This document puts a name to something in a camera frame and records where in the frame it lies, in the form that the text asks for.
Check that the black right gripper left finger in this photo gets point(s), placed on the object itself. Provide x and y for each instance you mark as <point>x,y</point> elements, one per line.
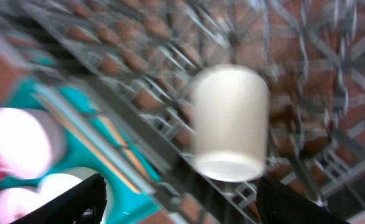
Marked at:
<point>83,204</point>

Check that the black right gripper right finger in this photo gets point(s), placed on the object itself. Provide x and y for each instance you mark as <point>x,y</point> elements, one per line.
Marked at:
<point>279,204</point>

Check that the pink bowl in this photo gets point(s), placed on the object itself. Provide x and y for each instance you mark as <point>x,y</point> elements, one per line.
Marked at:
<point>31,142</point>

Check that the white cup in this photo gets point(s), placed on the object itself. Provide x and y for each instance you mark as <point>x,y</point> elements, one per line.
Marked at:
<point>230,117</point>

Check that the white bowl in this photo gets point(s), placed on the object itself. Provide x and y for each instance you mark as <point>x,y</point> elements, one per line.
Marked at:
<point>55,184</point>

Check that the teal plastic tray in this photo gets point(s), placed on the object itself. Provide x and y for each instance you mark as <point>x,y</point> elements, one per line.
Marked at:
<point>129,207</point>

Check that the wooden chopstick right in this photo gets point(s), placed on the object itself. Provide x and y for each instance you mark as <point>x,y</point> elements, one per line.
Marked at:
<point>86,142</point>

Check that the pink plate with peanuts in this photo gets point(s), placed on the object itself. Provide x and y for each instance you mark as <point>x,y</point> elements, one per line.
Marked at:
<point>17,202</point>

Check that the grey dish rack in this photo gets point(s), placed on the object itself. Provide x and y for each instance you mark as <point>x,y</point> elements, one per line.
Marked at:
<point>140,60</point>

